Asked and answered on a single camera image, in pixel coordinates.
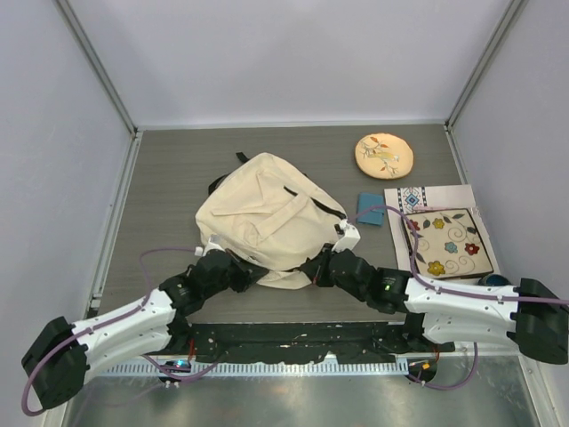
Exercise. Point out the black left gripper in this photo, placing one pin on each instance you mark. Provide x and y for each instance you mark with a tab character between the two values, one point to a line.
247	273

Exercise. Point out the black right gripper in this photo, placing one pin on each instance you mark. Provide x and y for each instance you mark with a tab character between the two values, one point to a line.
316	268

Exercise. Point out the cream canvas backpack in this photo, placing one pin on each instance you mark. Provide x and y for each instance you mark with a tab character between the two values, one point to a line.
270	214

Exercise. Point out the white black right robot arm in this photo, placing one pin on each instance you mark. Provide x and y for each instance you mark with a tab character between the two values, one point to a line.
528	316

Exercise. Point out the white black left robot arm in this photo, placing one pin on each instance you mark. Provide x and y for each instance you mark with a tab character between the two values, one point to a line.
67	355

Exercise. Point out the square flower pattern plate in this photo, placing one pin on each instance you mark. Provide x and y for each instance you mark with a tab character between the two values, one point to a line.
449	243

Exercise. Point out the patterned white placemat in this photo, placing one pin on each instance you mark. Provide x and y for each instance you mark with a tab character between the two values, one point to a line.
418	199

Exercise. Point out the small blue wallet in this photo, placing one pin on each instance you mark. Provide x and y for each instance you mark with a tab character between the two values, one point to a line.
369	209

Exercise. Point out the blue ceramic mug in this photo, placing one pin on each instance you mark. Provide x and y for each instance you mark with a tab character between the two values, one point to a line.
491	280

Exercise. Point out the round bird pattern plate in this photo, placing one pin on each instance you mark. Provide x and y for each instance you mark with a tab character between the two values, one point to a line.
384	156

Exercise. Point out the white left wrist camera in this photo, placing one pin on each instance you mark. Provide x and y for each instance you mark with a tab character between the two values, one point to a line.
212	243

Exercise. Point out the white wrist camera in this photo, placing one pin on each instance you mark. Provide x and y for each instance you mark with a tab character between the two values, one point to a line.
349	236
212	243

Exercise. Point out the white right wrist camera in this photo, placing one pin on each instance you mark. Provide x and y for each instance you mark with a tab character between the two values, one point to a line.
349	236

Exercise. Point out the black mounting base plate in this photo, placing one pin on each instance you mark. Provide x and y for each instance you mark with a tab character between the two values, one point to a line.
300	343

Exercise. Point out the white slotted cable duct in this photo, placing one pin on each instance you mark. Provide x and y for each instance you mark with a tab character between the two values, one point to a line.
328	367

